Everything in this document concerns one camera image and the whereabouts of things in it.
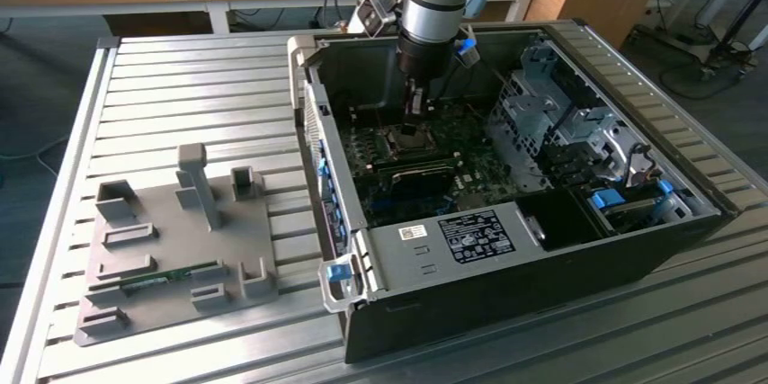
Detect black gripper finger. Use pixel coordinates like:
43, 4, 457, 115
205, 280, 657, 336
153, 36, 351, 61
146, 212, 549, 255
401, 77, 433, 138

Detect metal CPU socket cover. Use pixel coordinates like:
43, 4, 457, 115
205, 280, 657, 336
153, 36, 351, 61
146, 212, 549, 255
386, 125, 438, 155

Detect CPU socket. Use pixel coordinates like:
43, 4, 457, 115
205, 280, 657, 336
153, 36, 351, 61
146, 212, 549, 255
381, 122, 449, 156

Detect black graphics card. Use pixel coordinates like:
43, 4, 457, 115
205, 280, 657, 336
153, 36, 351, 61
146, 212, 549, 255
387, 166, 457, 200

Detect green motherboard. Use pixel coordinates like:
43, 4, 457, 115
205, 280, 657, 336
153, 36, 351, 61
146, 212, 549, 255
333, 98, 545, 228

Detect silver metal drive cage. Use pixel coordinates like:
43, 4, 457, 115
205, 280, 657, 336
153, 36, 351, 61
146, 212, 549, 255
485, 37, 639, 194

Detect blue card retention clips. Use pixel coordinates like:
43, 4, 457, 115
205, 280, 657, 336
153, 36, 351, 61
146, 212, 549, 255
315, 143, 349, 246

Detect black rating label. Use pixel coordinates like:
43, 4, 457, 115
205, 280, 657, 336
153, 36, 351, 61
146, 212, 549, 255
437, 209, 515, 264

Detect silver power supply unit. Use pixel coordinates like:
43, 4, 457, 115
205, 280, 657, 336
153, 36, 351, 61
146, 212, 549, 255
358, 201, 546, 294

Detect blue disk carrier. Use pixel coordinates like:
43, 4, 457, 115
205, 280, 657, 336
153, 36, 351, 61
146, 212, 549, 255
587, 189, 629, 213

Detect white legged equipment stand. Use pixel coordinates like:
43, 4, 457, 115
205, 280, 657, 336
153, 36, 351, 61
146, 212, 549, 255
629, 0, 768, 73

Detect black open PC case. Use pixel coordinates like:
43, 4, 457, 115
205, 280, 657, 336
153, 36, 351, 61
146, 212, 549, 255
283, 18, 755, 366

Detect grey parts rack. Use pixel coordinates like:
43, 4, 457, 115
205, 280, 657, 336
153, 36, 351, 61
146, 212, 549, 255
70, 142, 282, 348

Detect green RAM stick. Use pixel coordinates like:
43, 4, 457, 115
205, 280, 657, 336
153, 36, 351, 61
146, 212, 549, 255
115, 266, 218, 291

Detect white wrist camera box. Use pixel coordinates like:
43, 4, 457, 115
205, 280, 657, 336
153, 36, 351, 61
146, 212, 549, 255
453, 26, 482, 67

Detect black wire bundle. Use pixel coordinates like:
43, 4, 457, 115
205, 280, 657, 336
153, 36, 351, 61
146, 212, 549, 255
619, 141, 666, 188

